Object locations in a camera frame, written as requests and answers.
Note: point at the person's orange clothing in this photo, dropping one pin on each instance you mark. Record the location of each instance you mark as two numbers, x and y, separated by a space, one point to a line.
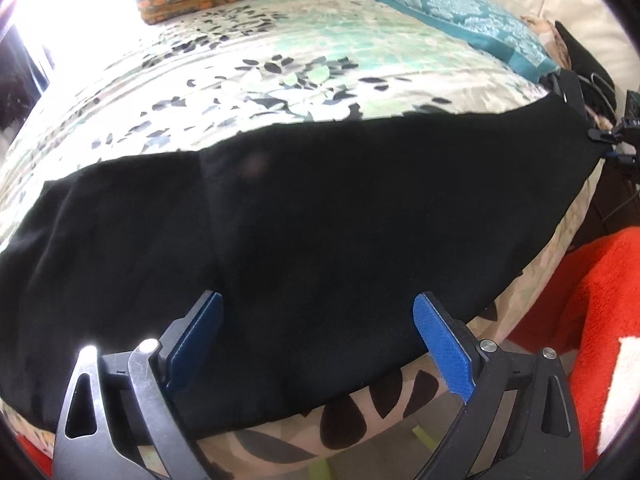
600 285

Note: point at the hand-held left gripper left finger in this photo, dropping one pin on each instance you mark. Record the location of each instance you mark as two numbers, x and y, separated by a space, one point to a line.
195 345

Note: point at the black pants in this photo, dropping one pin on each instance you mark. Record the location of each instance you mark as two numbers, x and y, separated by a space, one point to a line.
325 210

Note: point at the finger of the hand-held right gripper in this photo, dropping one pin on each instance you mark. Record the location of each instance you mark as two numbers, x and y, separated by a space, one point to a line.
572 92
585 57

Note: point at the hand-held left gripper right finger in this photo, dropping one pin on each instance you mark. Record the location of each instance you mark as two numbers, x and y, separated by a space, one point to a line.
447 350

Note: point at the blue patterned pillow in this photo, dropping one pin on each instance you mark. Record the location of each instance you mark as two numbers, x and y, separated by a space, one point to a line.
465 15

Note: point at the bed with floral sheet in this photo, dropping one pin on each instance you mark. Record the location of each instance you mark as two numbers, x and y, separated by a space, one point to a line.
250 45

